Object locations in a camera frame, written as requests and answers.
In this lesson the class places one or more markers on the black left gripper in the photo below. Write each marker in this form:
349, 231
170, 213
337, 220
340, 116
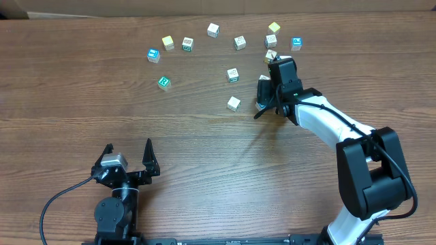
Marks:
151, 167

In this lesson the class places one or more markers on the blue letter wooden block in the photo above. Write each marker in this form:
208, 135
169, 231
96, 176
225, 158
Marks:
259, 106

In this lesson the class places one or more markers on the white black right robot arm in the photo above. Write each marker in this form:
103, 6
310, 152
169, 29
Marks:
374, 182

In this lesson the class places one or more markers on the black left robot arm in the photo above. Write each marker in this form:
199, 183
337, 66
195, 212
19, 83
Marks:
116, 216

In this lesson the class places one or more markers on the shell picture wooden block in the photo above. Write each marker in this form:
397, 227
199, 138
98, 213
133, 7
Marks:
263, 77

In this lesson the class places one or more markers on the yellow sided tool picture block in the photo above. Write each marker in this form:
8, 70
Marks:
270, 56

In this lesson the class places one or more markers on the blue letter P block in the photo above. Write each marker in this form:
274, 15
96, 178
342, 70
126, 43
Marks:
296, 43

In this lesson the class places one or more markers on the white picture block right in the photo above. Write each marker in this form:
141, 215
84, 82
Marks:
271, 41

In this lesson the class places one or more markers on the white picture block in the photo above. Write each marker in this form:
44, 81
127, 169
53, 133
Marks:
239, 42
271, 41

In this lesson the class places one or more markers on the plain wooden block number 9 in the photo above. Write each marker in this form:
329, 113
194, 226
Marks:
233, 104

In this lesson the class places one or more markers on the grapes picture green G block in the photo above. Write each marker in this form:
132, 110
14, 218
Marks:
232, 75

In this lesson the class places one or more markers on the yellow block top right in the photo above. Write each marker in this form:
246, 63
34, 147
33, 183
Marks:
273, 28

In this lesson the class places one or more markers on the white picture block centre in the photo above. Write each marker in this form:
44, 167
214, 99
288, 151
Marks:
239, 42

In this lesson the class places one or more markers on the green letter R block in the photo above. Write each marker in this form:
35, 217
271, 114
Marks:
164, 83

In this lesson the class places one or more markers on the white block top centre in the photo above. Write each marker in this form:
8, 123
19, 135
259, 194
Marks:
213, 30

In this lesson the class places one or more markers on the blue block far left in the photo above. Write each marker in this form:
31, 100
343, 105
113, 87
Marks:
153, 55

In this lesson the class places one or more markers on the red picture green block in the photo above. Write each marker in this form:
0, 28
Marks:
187, 44

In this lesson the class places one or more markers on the yellow block left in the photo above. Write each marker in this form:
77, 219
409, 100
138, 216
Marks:
168, 43

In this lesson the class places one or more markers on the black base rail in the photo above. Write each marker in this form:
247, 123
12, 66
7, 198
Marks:
238, 241

